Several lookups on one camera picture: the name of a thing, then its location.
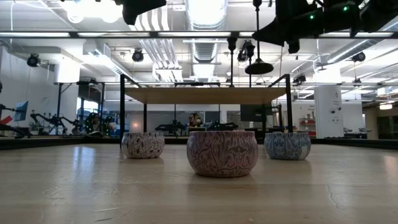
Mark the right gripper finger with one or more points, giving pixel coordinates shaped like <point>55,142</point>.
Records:
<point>276,32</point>

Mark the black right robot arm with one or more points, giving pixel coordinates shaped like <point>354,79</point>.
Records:
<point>373,12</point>

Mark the red shelf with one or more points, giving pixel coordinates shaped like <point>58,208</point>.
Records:
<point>306,123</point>

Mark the tall black candlestick holder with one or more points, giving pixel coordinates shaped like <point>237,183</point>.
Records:
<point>259,68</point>

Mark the background black robot arm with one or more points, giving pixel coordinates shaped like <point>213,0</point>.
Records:
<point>222,126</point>
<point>170,127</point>
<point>96,123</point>
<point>53,119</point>

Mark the white pillar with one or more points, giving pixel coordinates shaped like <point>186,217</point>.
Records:
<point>326,124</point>

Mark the black metal rig frame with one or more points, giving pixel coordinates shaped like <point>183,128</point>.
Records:
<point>342,143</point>

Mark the red object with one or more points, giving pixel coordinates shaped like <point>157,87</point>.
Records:
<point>5,120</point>

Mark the background black rig frame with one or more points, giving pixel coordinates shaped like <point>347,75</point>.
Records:
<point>59,102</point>

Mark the black ceiling spotlight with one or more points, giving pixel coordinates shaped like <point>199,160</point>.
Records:
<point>137,55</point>
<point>242,56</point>
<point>33,60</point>
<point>359,57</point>
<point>299,78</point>

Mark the monitor with blue screen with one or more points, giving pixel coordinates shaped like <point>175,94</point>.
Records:
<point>21,111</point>

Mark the wooden shelf with black legs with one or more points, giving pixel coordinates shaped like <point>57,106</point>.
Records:
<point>202,96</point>

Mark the black screen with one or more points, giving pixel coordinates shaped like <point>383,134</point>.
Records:
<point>252,112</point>

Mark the person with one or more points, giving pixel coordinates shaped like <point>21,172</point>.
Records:
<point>195,119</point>

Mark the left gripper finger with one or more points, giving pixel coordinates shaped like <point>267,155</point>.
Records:
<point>149,4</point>

